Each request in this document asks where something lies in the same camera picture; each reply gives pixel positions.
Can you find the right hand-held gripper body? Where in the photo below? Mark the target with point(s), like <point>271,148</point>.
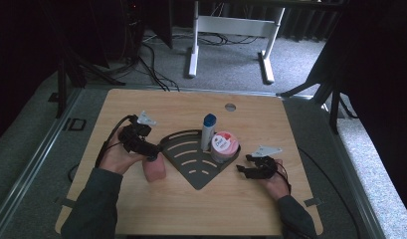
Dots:
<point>266,166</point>

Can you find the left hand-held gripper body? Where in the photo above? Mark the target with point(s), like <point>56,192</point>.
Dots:
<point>133,137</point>

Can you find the pink bottle with blue cap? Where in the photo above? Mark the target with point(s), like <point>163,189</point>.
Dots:
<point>154,171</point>

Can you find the pink lidded cream jar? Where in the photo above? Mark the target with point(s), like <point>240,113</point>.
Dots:
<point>224,146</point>

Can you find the black slotted corner shelf rack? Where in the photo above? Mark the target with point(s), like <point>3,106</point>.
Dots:
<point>191,167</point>

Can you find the white bottle with blue cap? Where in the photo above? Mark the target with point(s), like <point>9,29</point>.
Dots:
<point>207,132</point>

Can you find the person's right hand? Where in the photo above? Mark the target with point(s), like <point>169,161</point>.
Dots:
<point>279,186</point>

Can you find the person's left hand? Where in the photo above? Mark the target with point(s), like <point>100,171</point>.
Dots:
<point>116,157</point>

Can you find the grey table grommet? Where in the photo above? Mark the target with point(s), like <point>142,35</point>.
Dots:
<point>230,107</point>

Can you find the black metal stand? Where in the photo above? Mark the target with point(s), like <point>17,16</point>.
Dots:
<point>333,109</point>
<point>61,89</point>

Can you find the dark computer tower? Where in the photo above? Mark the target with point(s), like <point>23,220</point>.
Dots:
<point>133,30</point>

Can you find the grey table bracket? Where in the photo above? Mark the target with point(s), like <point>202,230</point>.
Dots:
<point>63,201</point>
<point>313,201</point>

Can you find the black floor bracket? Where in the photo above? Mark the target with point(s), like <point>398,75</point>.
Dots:
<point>69,124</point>

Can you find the white desk frame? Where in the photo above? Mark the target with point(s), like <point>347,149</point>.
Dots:
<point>234,26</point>

